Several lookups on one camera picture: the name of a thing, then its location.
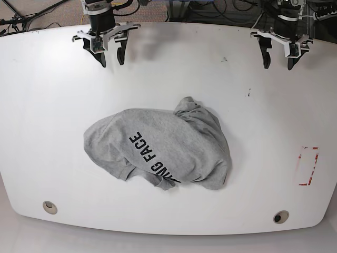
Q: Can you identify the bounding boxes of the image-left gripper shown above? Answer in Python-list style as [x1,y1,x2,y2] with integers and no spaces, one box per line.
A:
[72,14,140,67]

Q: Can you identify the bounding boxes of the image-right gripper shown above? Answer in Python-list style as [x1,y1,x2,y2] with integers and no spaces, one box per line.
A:
[251,19,313,70]

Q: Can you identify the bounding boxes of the grey printed T-shirt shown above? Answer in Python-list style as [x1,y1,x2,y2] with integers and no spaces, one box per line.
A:
[84,97,231,190]

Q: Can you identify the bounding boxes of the white power strip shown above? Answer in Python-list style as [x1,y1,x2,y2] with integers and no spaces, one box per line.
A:
[314,5,336,21]

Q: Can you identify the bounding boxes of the black tripod legs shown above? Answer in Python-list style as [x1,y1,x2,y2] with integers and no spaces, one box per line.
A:
[1,0,68,37]

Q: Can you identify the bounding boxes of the red tape rectangle marking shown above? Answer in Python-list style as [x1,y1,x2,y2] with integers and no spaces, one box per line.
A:
[295,146,319,186]

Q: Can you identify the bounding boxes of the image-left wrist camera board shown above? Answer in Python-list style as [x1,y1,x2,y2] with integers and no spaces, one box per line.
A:
[91,37,104,54]

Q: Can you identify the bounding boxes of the white cable on floor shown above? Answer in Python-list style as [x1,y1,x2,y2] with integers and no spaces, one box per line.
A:
[251,12,315,29]

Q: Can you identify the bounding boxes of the yellow cable on floor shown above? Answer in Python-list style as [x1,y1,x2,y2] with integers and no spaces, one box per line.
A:
[81,2,127,25]

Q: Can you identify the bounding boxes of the grey metal frame leg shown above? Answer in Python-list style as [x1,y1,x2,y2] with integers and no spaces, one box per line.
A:
[166,1,192,22]

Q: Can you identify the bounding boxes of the right table cable grommet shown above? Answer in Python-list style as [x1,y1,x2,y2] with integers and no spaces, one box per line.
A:
[273,210,289,224]

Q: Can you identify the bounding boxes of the table cable grommet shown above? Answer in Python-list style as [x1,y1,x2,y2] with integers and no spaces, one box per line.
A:
[43,201,57,215]
[273,210,289,224]

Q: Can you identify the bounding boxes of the left table cable grommet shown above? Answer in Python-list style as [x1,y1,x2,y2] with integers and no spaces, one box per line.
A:
[43,201,57,215]

